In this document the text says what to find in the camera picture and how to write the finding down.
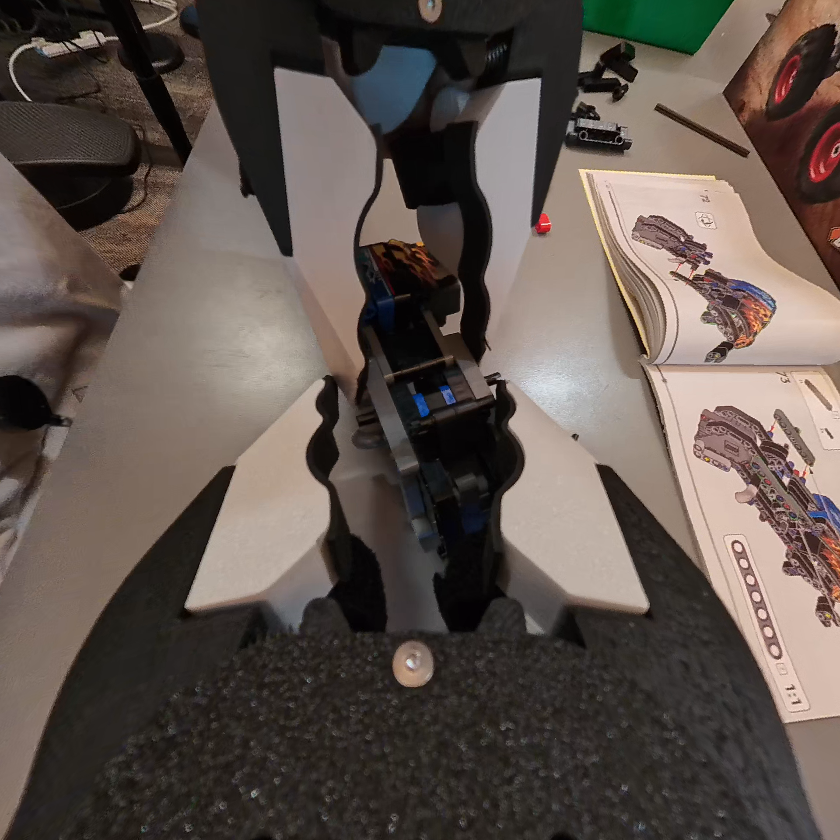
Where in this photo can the black stand pole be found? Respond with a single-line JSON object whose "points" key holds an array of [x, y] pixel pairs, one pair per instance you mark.
{"points": [[148, 85]]}

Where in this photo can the white power strip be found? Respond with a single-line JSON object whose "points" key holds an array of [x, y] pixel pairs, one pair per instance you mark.
{"points": [[72, 41]]}

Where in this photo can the black flame-printed lego model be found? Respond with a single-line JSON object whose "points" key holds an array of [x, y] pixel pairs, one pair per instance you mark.
{"points": [[426, 420]]}

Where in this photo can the small red lego piece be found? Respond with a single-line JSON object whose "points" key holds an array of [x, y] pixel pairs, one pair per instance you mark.
{"points": [[542, 224]]}

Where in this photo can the black lego beam assembly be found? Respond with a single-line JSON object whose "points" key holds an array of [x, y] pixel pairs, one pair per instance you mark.
{"points": [[600, 131]]}

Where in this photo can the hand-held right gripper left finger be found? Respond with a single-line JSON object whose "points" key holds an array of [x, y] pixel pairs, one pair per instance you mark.
{"points": [[262, 525]]}

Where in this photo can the lego instruction booklet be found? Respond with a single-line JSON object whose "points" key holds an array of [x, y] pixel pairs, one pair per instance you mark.
{"points": [[722, 262]]}

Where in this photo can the black mesh office chair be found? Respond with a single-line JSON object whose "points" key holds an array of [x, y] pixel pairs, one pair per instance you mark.
{"points": [[59, 144]]}

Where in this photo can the long black lego axle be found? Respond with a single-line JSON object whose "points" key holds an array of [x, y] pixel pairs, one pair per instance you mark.
{"points": [[702, 130]]}

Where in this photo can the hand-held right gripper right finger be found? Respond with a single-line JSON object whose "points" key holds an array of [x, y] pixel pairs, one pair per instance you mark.
{"points": [[564, 525]]}

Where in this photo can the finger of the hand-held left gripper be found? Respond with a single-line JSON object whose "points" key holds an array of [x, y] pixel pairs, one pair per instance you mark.
{"points": [[508, 197], [321, 197]]}

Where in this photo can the green storage box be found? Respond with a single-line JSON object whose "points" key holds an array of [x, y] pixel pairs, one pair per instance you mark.
{"points": [[656, 23]]}

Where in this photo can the monster truck lego box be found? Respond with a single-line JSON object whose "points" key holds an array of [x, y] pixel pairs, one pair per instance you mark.
{"points": [[800, 118]]}

